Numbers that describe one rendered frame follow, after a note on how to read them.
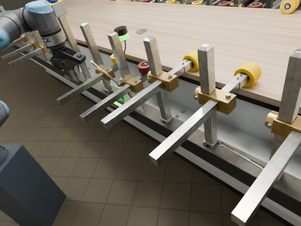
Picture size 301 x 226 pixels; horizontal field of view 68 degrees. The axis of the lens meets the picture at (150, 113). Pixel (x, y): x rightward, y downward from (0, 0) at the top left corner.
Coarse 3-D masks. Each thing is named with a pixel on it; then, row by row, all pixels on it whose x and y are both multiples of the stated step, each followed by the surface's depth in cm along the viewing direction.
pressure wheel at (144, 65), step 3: (141, 63) 116; (144, 63) 114; (147, 63) 115; (138, 66) 114; (141, 66) 113; (144, 66) 113; (147, 66) 112; (138, 69) 115; (141, 69) 113; (144, 69) 112; (147, 69) 112; (141, 72) 114; (144, 72) 113; (147, 72) 113
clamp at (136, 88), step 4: (120, 80) 116; (124, 80) 114; (128, 80) 113; (132, 80) 112; (140, 80) 110; (124, 84) 115; (128, 84) 112; (132, 84) 109; (136, 84) 109; (140, 84) 110; (132, 88) 111; (136, 88) 110; (140, 88) 111; (136, 92) 111
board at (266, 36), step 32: (64, 0) 310; (96, 0) 264; (96, 32) 173; (128, 32) 158; (160, 32) 145; (192, 32) 134; (224, 32) 124; (256, 32) 116; (288, 32) 109; (224, 64) 100; (256, 96) 81
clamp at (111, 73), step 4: (96, 68) 133; (104, 68) 130; (108, 68) 129; (96, 72) 133; (100, 72) 129; (108, 72) 125; (112, 72) 127; (104, 76) 128; (112, 76) 128; (108, 80) 127
